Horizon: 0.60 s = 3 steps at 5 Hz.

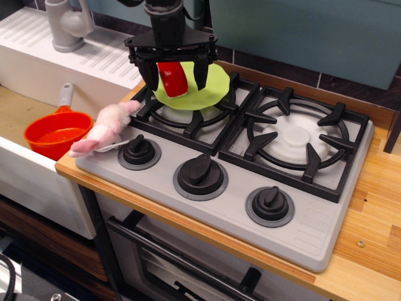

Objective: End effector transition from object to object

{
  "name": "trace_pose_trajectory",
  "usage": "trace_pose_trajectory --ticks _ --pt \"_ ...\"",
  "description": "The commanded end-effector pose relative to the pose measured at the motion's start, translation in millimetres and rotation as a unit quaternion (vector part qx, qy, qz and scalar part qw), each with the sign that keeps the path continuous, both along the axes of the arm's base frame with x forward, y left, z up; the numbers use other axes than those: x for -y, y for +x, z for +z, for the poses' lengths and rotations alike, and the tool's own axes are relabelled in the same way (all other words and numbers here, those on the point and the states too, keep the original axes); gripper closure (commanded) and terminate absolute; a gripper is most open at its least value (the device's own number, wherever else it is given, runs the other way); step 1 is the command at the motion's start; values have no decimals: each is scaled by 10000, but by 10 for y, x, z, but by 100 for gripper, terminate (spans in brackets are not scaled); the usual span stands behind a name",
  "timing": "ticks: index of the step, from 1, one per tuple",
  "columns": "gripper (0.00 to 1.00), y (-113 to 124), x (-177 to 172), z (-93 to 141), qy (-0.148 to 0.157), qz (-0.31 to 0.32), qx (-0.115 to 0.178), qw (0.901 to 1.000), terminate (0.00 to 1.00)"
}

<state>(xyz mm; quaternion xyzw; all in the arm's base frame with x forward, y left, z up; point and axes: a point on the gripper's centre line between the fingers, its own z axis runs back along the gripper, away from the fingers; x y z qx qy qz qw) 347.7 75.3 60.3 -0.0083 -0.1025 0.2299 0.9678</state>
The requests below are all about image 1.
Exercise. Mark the red toy pepper piece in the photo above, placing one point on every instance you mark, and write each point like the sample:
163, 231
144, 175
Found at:
173, 78

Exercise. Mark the black burner grate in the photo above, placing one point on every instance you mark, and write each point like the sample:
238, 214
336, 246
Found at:
200, 135
325, 178

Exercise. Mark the black middle stove knob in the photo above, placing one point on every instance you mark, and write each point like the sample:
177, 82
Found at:
200, 179

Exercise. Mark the white burner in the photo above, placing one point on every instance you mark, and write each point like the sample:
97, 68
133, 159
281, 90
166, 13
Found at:
185, 116
294, 133

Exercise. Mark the white toy sink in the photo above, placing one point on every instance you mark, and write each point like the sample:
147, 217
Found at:
32, 75

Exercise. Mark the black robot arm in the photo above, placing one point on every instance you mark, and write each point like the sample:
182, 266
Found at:
170, 40

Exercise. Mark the toy oven door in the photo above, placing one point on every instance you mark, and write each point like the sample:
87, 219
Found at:
178, 275

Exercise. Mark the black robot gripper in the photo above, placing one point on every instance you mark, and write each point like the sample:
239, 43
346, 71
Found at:
171, 39

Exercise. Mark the black left burner grate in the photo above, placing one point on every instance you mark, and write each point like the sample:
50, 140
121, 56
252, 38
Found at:
200, 135

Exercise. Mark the white right burner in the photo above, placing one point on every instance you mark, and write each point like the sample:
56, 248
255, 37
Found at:
294, 133

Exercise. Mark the black right burner grate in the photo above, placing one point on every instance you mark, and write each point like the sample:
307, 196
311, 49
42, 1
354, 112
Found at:
325, 178

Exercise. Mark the pink plush toy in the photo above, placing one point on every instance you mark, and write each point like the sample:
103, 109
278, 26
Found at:
110, 123

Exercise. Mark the black left stove knob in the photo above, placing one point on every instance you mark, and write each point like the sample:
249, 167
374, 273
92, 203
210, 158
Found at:
139, 154

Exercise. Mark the black right stove knob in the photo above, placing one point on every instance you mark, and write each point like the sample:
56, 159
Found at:
270, 207

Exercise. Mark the grey toy faucet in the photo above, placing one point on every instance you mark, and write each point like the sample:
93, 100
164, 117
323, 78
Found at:
68, 27

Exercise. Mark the orange pot grey handle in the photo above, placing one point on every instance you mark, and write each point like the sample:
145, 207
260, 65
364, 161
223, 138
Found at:
53, 135

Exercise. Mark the grey toy stove top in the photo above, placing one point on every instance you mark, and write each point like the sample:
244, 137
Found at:
307, 240

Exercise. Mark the white left burner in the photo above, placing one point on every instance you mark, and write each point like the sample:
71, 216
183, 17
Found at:
185, 116

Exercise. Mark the black stove knob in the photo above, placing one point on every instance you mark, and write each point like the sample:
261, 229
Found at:
200, 179
139, 154
270, 207

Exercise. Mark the green round plate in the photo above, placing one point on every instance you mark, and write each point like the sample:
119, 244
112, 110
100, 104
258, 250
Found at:
217, 87

